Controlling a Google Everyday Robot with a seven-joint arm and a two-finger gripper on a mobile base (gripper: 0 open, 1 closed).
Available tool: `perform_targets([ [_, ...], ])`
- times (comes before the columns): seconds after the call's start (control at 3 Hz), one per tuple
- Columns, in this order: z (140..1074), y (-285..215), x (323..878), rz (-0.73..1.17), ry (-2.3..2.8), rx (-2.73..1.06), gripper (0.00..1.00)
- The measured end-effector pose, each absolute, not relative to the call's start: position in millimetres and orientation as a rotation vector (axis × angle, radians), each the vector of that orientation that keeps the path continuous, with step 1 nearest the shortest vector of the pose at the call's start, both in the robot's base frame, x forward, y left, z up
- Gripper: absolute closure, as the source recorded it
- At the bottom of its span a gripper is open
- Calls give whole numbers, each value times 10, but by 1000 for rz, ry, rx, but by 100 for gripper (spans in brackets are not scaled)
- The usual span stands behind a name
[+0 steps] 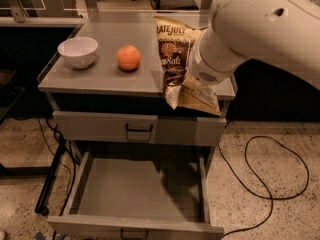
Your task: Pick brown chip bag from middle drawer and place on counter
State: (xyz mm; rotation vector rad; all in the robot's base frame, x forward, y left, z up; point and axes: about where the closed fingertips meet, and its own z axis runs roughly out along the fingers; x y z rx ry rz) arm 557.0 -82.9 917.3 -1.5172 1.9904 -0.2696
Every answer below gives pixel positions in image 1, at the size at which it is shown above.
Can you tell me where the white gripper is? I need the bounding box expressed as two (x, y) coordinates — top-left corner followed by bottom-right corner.
(188, 28), (248, 85)

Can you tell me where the brown chip bag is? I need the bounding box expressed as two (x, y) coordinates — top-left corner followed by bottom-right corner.
(155, 16), (221, 116)

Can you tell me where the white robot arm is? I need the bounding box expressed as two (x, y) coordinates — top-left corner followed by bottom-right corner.
(189, 0), (320, 89)

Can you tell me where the closed grey top drawer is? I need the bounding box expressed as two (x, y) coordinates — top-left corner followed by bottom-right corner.
(53, 111), (226, 146)

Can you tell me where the grey drawer cabinet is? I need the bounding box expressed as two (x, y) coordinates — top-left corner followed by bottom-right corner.
(37, 11), (238, 240)

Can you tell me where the open grey middle drawer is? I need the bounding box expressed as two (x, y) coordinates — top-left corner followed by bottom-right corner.
(48, 154), (224, 240)

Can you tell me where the orange fruit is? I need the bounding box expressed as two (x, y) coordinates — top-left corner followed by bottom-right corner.
(116, 45), (141, 71)

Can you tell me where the white ceramic bowl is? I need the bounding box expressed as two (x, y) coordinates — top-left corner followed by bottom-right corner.
(58, 37), (98, 69)

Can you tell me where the black floor cable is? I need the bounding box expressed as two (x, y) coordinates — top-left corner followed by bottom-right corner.
(217, 135), (311, 240)

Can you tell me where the black table leg frame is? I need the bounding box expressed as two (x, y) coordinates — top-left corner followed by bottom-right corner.
(0, 120), (80, 216)

